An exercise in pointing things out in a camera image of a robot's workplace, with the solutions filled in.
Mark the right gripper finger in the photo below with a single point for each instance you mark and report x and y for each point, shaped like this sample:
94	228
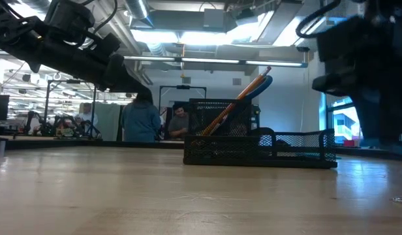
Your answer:
387	120

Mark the orange pencil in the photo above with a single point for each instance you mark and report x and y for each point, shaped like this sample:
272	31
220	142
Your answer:
217	125
253	85

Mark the black mesh desk organizer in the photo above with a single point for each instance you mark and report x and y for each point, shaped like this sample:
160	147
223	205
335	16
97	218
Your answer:
220	153

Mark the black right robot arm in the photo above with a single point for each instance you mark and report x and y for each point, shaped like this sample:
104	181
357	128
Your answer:
367	36

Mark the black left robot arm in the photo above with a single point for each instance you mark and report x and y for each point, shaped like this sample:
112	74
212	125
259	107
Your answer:
73	55

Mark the long ceiling light bar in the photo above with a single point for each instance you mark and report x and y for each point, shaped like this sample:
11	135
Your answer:
207	60

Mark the person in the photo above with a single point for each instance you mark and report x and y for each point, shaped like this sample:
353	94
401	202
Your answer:
179	124
87	115
140	120

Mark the grey partition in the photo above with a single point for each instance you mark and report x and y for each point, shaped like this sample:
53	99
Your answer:
108	122

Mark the background robot rig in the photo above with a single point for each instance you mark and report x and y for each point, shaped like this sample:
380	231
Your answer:
64	129

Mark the black background monitor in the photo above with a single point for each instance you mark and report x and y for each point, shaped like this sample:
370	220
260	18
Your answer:
0	107

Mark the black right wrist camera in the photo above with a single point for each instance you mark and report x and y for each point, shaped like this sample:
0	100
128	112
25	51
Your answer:
330	84

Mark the black stand frame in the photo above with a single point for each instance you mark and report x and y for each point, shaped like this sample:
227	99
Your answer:
48	104
183	87

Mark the silver ceiling duct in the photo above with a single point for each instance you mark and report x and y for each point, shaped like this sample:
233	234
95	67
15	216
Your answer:
139	8

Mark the black aluminium table frame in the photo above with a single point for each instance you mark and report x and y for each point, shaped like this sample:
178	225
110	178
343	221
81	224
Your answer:
90	143

